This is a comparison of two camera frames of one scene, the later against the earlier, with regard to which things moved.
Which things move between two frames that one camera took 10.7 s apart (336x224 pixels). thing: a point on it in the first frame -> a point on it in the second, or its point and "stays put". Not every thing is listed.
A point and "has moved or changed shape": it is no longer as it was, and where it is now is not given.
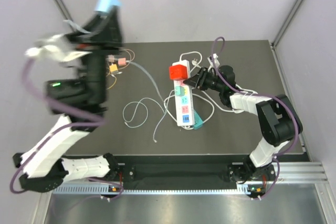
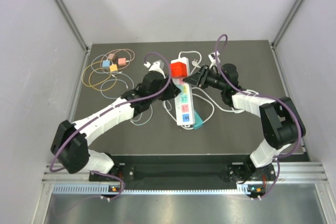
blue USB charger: (106, 0) has moved or changed shape
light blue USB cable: (159, 91) -> (111, 80)
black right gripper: (198, 80) stays put
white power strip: (183, 104) stays put
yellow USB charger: (113, 67) stays put
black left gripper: (111, 35) -> (171, 90)
